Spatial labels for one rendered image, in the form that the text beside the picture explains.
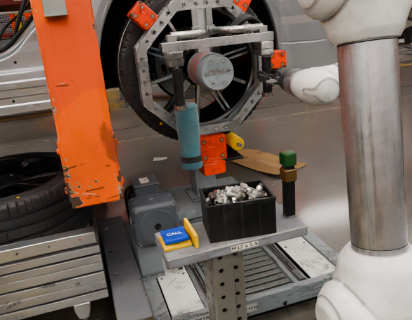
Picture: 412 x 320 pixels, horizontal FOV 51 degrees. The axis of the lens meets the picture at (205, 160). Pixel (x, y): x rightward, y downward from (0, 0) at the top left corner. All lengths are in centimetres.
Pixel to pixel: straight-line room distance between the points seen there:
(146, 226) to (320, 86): 81
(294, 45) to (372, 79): 134
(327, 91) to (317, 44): 89
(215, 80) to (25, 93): 75
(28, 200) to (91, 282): 37
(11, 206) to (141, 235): 47
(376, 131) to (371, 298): 29
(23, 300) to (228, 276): 73
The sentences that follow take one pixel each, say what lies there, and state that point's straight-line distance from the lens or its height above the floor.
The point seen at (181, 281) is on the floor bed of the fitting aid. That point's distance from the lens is 177.
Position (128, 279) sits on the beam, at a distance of 174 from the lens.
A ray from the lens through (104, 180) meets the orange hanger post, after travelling 140.
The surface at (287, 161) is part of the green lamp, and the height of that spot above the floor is 64.
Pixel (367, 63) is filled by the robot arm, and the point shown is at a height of 97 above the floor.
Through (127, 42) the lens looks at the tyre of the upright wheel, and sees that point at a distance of 178.
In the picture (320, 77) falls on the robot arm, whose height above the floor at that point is 87.
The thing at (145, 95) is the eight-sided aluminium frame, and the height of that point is 78.
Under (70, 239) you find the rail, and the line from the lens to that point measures 156.
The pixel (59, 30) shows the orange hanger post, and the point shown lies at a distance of 131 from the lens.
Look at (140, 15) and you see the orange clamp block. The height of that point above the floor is 108.
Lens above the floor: 108
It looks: 19 degrees down
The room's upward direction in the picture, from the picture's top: 5 degrees counter-clockwise
